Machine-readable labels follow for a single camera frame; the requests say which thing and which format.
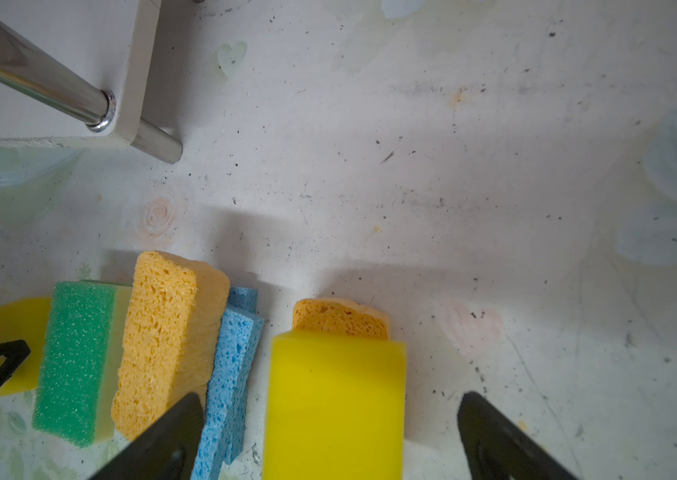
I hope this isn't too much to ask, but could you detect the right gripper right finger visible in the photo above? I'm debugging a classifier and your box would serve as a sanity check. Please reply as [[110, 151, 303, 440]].
[[457, 391, 575, 480]]

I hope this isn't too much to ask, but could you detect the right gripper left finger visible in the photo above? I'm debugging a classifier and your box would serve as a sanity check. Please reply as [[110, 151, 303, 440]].
[[92, 392, 204, 480]]

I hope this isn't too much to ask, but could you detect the white two-tier metal shelf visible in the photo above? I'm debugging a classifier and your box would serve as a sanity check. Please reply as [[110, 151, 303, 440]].
[[0, 0, 182, 164]]

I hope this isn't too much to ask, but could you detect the green yellow sponge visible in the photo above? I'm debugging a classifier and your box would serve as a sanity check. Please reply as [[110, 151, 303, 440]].
[[32, 281, 132, 448]]

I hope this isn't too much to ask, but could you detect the blue cellulose sponge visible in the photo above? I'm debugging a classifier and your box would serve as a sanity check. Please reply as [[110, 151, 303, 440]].
[[192, 287, 264, 479]]

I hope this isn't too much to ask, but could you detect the orange cellulose sponge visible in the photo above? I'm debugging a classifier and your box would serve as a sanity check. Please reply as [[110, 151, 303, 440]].
[[112, 251, 230, 441]]

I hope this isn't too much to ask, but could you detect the orange sponge under yellow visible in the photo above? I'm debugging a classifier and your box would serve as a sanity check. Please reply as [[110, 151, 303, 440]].
[[292, 298, 391, 340]]

